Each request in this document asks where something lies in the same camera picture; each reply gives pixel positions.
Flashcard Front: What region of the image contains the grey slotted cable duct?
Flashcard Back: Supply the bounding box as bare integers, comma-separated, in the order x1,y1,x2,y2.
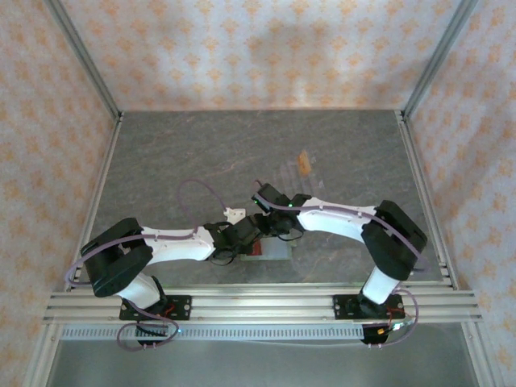
60,324,366,343

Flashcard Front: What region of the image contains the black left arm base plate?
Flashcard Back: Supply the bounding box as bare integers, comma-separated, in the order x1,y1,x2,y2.
119,295,193,322

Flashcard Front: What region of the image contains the green card holder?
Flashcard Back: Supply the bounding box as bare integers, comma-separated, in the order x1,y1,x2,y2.
239,237,293,263

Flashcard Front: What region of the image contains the aluminium table side rail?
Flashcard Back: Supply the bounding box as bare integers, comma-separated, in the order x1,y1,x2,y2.
66,114,124,291
396,109,459,292

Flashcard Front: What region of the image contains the aluminium frame cross beam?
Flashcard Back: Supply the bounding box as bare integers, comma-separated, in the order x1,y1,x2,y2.
42,284,484,324

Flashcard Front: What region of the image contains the grey metal panel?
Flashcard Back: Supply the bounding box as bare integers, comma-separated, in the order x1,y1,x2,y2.
48,340,481,387

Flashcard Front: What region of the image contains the gold credit card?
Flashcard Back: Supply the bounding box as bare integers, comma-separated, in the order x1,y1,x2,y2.
297,149,314,177

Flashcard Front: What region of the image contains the clear acrylic card stand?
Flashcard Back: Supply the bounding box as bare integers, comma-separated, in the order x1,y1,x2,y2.
273,149,323,194

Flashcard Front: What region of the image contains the small controller board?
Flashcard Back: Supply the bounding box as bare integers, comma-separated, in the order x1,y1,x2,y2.
374,318,415,336

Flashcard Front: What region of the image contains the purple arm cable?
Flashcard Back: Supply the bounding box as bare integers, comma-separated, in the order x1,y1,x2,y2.
252,179,431,351
65,179,227,352

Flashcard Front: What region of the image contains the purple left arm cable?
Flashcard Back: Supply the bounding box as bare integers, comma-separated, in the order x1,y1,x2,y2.
65,179,227,352

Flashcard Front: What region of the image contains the aluminium frame post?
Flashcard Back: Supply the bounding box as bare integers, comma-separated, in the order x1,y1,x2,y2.
43,0,124,122
402,0,481,120

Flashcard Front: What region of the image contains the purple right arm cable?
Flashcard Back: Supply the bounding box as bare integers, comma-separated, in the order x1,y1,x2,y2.
252,179,431,351

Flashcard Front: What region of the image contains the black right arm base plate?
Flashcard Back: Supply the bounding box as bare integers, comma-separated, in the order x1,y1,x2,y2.
332,293,405,322

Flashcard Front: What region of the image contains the black round mount plate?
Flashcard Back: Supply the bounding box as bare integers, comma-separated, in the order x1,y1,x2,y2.
360,323,395,348

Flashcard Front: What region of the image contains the aluminium frame leg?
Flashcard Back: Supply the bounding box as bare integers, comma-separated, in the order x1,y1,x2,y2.
459,322,501,387
22,322,61,387

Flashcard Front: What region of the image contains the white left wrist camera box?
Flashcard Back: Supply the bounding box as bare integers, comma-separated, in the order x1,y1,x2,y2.
223,206,248,223

